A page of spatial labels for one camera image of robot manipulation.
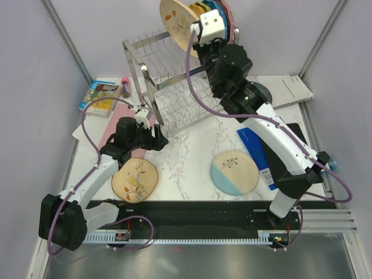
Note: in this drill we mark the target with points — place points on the white spiral notebook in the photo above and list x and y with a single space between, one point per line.
289 91

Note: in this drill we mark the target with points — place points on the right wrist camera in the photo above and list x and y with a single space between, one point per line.
211 26

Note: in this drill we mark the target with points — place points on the pink capped tube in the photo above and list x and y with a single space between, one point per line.
125 87

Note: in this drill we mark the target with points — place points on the teal dotted plate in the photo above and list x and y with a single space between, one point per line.
218 5

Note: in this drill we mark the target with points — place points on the green scalloped plate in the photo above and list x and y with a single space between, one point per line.
207 5

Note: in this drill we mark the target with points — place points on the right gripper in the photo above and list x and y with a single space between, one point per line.
201 49

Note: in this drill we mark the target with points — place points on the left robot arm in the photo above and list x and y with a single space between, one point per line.
66 219

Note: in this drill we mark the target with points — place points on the dark blue-grey plate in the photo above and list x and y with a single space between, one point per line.
265 91

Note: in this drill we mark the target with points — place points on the white cable duct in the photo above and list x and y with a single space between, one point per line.
117 237

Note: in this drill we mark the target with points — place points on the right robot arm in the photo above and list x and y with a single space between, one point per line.
251 108

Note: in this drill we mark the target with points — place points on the blue folder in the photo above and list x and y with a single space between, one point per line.
254 147

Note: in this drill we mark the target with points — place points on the yellow dotted plate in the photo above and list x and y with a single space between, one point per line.
199 8

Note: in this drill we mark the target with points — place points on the pink clipboard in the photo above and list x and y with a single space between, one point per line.
122 110

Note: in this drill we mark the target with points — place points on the white paper sheet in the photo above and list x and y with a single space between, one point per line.
95 127

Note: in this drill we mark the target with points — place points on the pink dotted plate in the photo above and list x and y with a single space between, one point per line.
230 20

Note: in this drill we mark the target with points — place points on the illustrated book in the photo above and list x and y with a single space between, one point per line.
97 90

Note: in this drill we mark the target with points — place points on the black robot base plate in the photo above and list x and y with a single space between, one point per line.
201 219

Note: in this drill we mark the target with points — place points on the steel two-tier dish rack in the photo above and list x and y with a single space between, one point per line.
157 67

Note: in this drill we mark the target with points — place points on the blue clip object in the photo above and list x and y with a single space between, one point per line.
332 164

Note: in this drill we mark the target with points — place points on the cream and blue plate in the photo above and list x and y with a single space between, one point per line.
234 173

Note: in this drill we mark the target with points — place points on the beige bird plate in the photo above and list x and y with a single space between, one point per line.
177 19
135 181

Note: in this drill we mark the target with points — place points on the black clipboard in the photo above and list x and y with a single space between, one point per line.
275 164

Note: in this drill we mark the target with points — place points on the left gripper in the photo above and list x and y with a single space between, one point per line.
157 143

